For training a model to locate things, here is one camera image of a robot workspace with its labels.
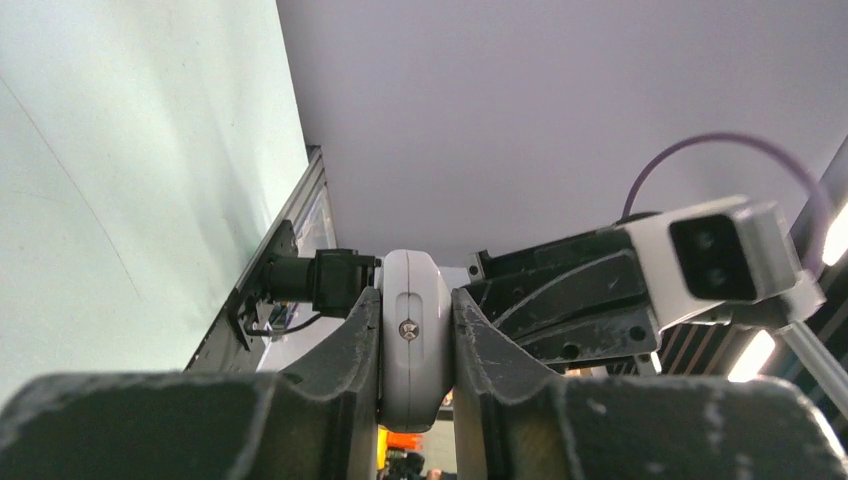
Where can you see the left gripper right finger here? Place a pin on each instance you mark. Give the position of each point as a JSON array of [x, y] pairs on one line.
[[515, 418]]

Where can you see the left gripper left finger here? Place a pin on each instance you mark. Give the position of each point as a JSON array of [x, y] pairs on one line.
[[316, 419]]

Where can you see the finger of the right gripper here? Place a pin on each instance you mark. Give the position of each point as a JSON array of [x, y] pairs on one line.
[[578, 302]]

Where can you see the white remote control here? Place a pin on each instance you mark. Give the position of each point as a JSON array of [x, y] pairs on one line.
[[416, 346]]

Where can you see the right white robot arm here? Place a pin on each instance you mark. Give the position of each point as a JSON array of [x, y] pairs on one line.
[[331, 281]]

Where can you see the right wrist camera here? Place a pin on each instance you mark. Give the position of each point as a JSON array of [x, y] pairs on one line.
[[727, 252]]

